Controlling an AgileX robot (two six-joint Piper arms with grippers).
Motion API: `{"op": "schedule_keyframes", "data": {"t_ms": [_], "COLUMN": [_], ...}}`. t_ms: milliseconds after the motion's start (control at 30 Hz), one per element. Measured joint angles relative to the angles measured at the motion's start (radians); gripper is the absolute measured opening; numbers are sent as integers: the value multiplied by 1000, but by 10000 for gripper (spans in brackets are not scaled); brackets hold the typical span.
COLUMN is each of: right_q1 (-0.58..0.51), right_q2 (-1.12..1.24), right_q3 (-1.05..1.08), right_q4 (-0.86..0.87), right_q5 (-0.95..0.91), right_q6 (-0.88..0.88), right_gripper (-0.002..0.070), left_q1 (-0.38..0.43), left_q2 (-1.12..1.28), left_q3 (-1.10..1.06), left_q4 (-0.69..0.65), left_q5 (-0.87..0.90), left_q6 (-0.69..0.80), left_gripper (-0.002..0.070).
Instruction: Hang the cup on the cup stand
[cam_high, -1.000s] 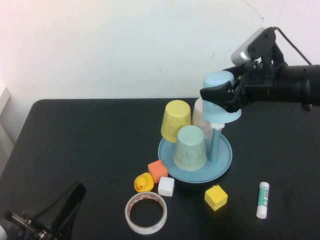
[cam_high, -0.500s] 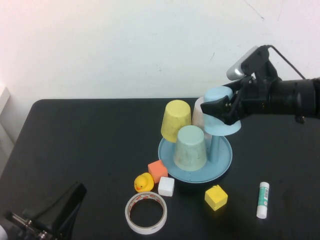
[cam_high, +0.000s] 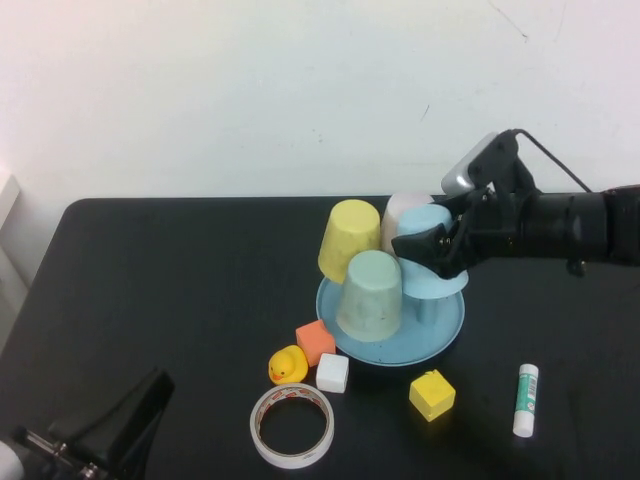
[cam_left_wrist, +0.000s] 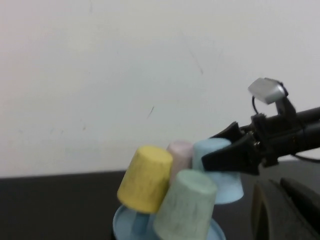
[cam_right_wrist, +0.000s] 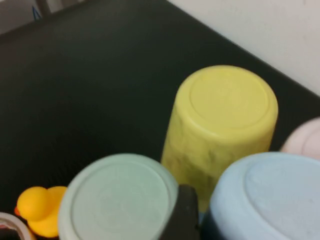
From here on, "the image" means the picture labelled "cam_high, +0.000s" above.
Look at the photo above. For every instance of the blue cup stand tray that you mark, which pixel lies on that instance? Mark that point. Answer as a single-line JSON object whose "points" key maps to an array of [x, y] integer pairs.
{"points": [[442, 327]]}

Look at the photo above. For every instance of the yellow plastic cup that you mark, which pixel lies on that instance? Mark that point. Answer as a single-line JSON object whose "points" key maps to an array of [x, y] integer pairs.
{"points": [[350, 235]]}

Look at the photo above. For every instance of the light blue plastic cup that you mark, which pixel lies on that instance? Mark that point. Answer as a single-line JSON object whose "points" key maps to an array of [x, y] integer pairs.
{"points": [[425, 217]]}

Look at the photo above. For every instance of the white foam cube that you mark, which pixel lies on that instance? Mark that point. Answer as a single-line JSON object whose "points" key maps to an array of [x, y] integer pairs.
{"points": [[332, 372]]}

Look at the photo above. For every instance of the pale green plastic cup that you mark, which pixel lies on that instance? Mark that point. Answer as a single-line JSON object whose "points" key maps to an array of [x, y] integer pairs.
{"points": [[370, 300]]}

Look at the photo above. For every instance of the pale pink plastic cup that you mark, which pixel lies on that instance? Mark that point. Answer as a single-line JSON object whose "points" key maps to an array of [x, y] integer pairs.
{"points": [[400, 210]]}

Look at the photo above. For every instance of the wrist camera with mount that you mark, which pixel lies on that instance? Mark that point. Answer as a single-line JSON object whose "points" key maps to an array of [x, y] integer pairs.
{"points": [[465, 170], [9, 462]]}

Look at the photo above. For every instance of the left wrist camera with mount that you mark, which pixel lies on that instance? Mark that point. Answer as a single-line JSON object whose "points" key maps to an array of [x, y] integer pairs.
{"points": [[9, 462]]}

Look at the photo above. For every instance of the orange foam cube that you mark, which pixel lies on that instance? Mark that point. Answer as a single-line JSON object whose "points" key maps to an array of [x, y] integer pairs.
{"points": [[315, 342]]}

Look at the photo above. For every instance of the white green glue stick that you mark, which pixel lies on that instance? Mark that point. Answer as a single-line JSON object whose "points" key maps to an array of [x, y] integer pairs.
{"points": [[526, 400]]}

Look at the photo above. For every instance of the yellow rubber duck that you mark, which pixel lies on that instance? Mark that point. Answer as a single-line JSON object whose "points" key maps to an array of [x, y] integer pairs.
{"points": [[289, 366]]}

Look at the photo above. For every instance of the white double-sided tape roll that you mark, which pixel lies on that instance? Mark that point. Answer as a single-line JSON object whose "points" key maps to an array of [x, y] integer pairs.
{"points": [[290, 460]]}

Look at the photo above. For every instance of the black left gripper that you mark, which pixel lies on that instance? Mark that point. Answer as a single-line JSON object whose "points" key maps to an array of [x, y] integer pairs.
{"points": [[60, 455]]}

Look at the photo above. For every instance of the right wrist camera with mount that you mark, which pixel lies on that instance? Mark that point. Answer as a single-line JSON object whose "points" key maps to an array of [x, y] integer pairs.
{"points": [[465, 170]]}

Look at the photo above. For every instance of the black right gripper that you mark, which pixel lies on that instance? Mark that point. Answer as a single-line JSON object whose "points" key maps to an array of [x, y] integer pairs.
{"points": [[495, 225]]}

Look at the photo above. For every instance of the yellow foam cube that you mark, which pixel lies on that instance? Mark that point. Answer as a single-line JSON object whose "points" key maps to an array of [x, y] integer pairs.
{"points": [[434, 395]]}

